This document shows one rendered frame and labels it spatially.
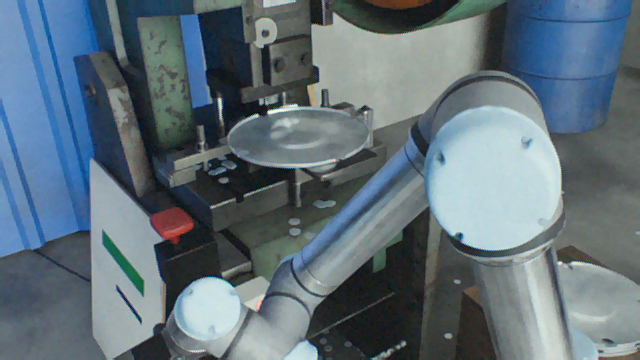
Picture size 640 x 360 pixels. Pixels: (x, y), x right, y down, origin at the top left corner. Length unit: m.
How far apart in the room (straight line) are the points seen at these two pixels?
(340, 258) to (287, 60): 0.50
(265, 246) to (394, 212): 0.44
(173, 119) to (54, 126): 0.99
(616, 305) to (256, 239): 0.83
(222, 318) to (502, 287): 0.33
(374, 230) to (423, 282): 0.68
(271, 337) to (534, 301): 0.33
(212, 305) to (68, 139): 1.67
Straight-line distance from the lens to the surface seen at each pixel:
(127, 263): 1.57
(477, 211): 0.54
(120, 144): 1.45
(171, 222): 1.00
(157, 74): 1.36
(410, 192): 0.72
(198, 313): 0.73
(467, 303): 1.49
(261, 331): 0.77
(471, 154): 0.52
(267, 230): 1.16
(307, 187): 1.21
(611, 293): 1.54
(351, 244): 0.77
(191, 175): 1.24
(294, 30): 1.20
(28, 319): 2.18
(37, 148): 2.36
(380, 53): 3.06
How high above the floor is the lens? 1.28
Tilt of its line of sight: 29 degrees down
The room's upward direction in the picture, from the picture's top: 2 degrees counter-clockwise
